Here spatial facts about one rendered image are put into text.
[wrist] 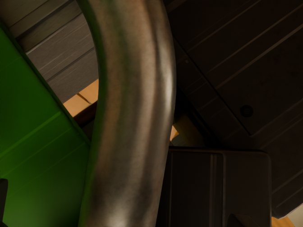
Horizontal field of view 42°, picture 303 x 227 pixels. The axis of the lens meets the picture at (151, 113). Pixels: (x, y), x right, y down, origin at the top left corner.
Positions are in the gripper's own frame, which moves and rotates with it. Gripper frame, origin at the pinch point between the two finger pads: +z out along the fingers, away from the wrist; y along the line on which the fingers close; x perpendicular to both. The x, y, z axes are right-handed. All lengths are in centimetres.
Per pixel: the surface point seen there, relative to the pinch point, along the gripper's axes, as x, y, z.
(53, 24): 7.5, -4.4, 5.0
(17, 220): -1.4, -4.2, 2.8
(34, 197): -0.2, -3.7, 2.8
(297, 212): -202, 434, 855
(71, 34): 12, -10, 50
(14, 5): 8.1, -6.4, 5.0
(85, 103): 0, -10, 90
